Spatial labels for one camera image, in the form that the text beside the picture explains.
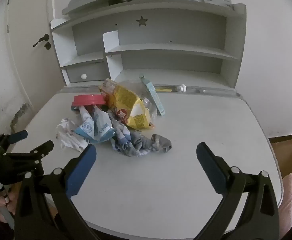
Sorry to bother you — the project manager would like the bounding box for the grey crumpled cloth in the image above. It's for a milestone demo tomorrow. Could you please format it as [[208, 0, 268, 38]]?
[[149, 134, 173, 154]]

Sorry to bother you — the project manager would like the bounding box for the crumpled white paper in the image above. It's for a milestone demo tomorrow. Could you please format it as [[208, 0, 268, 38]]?
[[55, 118, 89, 153]]

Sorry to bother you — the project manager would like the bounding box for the blue and white wrapper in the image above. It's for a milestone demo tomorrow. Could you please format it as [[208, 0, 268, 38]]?
[[73, 105, 115, 144]]

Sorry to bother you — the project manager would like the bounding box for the white door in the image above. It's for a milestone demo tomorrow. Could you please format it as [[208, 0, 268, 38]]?
[[6, 0, 68, 110]]

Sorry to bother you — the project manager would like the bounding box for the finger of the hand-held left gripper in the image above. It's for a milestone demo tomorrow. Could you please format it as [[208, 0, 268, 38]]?
[[6, 140, 54, 165], [0, 130, 28, 145]]

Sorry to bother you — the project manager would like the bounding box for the person's left hand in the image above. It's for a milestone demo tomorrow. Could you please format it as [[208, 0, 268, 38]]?
[[0, 182, 22, 223]]

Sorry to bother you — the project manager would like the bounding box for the crumpled blue grey wrapper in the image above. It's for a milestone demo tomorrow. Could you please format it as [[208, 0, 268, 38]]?
[[108, 116, 152, 158]]

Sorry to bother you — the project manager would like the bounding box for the clear plastic bag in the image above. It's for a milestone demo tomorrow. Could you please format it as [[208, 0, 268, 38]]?
[[118, 79, 159, 120]]

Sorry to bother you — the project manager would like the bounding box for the grey drawer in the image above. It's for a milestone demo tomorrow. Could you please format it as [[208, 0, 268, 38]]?
[[66, 61, 109, 83]]

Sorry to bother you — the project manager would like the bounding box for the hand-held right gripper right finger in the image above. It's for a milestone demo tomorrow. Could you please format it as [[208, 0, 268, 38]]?
[[196, 142, 280, 240]]

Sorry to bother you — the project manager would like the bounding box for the black door handle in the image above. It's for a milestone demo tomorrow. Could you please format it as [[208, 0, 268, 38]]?
[[33, 34, 49, 47]]

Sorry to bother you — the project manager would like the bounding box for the white grey shelf unit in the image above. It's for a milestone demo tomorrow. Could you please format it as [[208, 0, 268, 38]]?
[[50, 0, 247, 90]]

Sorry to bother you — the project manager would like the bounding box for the light blue cardboard box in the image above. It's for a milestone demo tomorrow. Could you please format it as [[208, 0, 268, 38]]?
[[139, 74, 166, 117]]

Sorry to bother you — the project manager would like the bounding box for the yellow snack bag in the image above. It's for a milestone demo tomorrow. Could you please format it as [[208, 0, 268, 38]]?
[[98, 78, 157, 130]]

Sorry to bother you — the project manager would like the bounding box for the red plastic lid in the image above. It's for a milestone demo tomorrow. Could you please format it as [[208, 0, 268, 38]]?
[[71, 94, 108, 112]]

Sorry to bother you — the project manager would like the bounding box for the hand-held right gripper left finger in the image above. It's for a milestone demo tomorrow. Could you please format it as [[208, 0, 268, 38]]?
[[14, 144, 98, 240]]

